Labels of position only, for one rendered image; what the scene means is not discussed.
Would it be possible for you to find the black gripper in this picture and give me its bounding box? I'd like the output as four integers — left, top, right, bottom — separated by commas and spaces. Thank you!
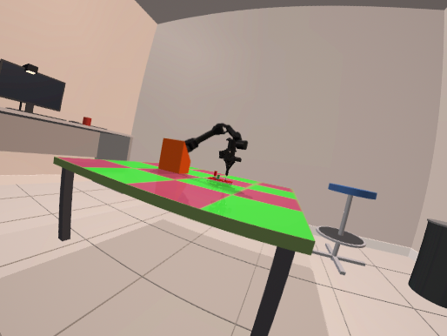
219, 147, 242, 171

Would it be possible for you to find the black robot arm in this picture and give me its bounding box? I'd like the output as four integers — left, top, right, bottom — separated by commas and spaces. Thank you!
185, 124, 248, 156

